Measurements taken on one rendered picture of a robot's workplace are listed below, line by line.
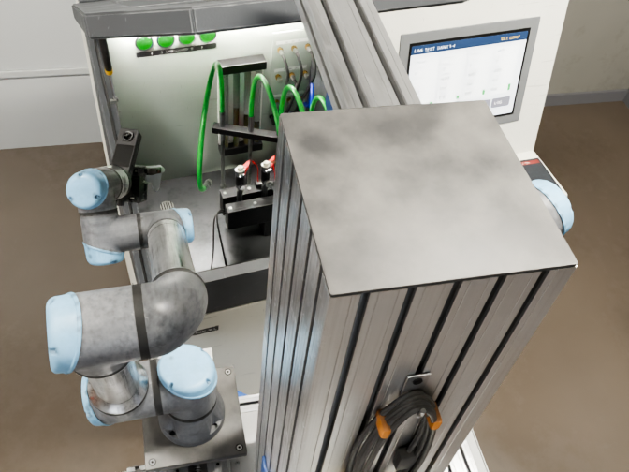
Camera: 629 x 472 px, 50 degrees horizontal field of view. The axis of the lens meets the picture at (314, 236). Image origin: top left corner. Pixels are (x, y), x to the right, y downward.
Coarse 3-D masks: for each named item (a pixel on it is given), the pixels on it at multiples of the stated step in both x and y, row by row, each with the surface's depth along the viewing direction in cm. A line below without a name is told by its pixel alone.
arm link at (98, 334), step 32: (128, 288) 102; (64, 320) 97; (96, 320) 97; (128, 320) 98; (64, 352) 96; (96, 352) 98; (128, 352) 99; (96, 384) 117; (128, 384) 123; (96, 416) 134; (128, 416) 135
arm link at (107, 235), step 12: (84, 216) 134; (96, 216) 133; (108, 216) 134; (120, 216) 137; (132, 216) 137; (84, 228) 134; (96, 228) 134; (108, 228) 134; (120, 228) 135; (132, 228) 136; (84, 240) 135; (96, 240) 134; (108, 240) 135; (120, 240) 135; (132, 240) 136; (96, 252) 135; (108, 252) 135; (120, 252) 137; (96, 264) 135; (108, 264) 136
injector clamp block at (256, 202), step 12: (228, 192) 209; (252, 192) 210; (228, 204) 206; (240, 204) 207; (252, 204) 207; (264, 204) 208; (228, 216) 205; (240, 216) 207; (252, 216) 209; (264, 216) 211; (228, 228) 209; (264, 228) 216
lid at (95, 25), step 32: (128, 0) 164; (160, 0) 167; (192, 0) 169; (224, 0) 108; (256, 0) 101; (288, 0) 102; (384, 0) 107; (416, 0) 109; (448, 0) 111; (96, 32) 107; (128, 32) 104; (160, 32) 102; (192, 32) 99
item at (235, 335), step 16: (256, 304) 208; (208, 320) 206; (224, 320) 209; (240, 320) 212; (256, 320) 215; (192, 336) 209; (208, 336) 213; (224, 336) 216; (240, 336) 219; (256, 336) 223; (224, 352) 223; (240, 352) 227; (256, 352) 231; (240, 368) 236; (256, 368) 240; (240, 384) 245; (256, 384) 249
